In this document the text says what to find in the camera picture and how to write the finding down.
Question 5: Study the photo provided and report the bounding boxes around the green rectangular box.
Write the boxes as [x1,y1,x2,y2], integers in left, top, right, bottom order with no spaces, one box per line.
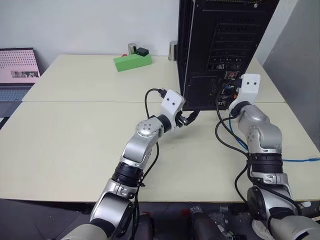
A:
[113,53,153,73]

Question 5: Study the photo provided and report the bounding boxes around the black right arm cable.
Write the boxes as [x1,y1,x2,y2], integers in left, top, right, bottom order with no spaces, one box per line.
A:
[214,98,303,218]

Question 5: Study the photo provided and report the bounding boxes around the dark rounded shape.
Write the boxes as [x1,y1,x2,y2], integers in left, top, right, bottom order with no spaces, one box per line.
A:
[189,214,227,240]

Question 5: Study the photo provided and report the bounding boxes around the blue ethernet cable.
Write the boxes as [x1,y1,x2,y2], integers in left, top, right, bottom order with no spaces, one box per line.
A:
[223,84,320,163]

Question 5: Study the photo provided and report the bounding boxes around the tall silver metal cylinder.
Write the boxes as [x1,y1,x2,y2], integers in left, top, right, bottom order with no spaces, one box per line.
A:
[167,40,179,62]

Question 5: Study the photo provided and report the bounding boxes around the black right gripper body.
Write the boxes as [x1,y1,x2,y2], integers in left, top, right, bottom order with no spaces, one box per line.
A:
[226,79,243,101]

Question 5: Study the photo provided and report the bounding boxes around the laptop with pink screen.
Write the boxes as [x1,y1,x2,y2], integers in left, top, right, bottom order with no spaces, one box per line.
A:
[0,47,41,103]

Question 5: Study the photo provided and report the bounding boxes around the white crumpled object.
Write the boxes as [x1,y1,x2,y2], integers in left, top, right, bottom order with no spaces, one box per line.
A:
[251,218,273,239]

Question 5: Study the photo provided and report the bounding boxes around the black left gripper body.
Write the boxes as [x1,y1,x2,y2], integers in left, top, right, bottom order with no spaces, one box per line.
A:
[174,109,188,128]

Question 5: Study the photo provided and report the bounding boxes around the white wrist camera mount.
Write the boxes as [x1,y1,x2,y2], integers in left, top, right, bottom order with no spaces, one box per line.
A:
[234,73,262,107]
[159,89,187,133]

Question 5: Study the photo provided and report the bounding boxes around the black computer tower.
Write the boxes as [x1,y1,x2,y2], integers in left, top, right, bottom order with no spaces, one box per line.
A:
[176,0,281,113]

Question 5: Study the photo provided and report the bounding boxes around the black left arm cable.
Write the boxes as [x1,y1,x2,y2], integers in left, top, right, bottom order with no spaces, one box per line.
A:
[109,87,167,240]

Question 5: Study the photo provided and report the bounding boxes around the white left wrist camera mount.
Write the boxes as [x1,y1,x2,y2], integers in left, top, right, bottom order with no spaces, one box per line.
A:
[159,89,187,133]

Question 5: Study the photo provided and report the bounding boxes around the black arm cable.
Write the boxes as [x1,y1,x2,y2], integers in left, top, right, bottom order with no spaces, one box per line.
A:
[214,98,303,218]
[109,87,167,240]

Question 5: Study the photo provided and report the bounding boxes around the small silver metal cylinder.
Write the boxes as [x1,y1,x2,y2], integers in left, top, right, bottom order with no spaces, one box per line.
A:
[127,42,138,56]

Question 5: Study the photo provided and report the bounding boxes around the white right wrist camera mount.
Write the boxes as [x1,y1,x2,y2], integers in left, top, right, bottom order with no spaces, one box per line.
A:
[234,73,262,107]

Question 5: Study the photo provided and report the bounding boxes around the small black box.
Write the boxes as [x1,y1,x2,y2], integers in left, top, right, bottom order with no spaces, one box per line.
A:
[135,47,150,58]

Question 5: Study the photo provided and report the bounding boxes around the grey partition panel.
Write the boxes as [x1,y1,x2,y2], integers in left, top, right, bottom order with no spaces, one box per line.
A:
[262,19,320,142]

